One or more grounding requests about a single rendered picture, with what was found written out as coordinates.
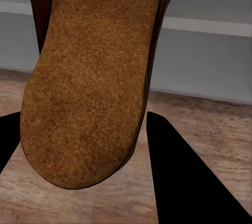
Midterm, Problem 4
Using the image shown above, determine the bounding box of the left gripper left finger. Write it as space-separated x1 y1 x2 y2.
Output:
0 111 21 173

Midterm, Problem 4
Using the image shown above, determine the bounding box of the sandal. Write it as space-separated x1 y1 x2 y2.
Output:
20 0 171 190

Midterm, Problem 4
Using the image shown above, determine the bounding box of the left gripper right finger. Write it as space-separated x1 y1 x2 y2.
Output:
146 111 252 224

